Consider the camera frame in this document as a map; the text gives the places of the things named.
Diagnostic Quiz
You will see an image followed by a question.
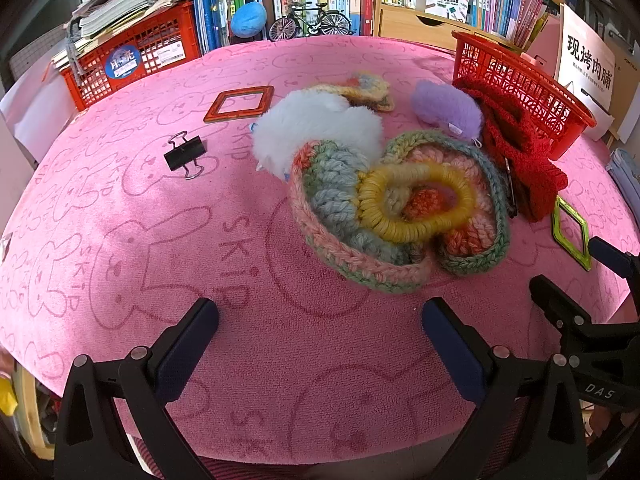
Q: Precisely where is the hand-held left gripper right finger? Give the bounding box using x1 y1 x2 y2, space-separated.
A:
421 297 591 480

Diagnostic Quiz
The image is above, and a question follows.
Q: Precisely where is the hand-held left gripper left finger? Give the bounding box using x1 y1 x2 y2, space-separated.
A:
54 297 221 480

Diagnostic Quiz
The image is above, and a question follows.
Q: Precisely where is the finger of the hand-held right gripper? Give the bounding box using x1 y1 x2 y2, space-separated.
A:
587 235 640 281
529 274 640 386

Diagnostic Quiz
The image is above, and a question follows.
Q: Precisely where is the green diamond magnetic frame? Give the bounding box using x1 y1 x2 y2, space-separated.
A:
551 195 592 272

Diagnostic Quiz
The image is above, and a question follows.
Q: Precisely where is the small red crochet piece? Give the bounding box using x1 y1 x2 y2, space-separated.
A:
500 145 570 223

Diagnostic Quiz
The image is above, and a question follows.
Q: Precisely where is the red plastic basket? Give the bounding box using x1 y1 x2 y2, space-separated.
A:
451 30 598 161

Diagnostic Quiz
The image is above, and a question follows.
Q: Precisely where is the large red crochet piece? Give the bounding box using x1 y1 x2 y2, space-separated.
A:
452 76 538 161

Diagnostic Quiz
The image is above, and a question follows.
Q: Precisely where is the multicolour crochet bag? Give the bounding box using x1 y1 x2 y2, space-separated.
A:
289 129 512 295

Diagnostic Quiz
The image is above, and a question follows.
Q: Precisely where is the small multicolour crochet flower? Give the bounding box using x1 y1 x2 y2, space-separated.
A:
305 72 396 112

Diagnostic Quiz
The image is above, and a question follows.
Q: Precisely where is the blue pencil case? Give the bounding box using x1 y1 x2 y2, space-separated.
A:
606 147 640 211

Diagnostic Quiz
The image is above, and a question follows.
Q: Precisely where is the pink rabbit-print blanket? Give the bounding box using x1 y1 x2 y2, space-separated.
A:
0 35 640 466

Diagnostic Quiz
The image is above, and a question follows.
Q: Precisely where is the white printed sign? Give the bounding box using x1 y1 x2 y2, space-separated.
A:
555 4 618 111

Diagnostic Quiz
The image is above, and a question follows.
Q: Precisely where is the brown cardboard board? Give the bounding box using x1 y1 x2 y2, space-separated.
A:
600 35 640 111

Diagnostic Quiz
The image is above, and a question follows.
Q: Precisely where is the black binder clip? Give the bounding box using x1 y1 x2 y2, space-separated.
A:
164 131 207 180

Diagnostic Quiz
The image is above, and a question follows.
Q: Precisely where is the purple fluffy plush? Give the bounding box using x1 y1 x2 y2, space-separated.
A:
410 79 486 142

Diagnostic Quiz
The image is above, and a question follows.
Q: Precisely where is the pink paper folder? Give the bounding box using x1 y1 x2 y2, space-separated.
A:
525 12 563 81

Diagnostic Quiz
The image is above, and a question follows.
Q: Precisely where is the white fluffy pompom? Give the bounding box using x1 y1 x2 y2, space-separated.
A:
250 89 386 181

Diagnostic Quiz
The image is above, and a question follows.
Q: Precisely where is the white paper sheet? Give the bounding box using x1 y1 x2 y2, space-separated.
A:
0 72 76 163

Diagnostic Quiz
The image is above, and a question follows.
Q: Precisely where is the red plastic crate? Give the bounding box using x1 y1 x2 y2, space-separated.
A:
60 0 202 112

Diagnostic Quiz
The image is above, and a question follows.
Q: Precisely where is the wooden drawer box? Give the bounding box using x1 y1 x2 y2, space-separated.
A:
372 2 511 53

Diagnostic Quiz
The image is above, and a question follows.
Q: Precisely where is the blue plush ball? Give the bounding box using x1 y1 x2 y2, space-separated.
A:
230 1 267 39

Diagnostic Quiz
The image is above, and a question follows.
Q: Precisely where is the black model bicycle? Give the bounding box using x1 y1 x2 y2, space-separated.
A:
268 2 353 42

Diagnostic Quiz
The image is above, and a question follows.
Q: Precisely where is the red square magnetic frame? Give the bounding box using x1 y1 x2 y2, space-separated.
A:
203 85 275 124

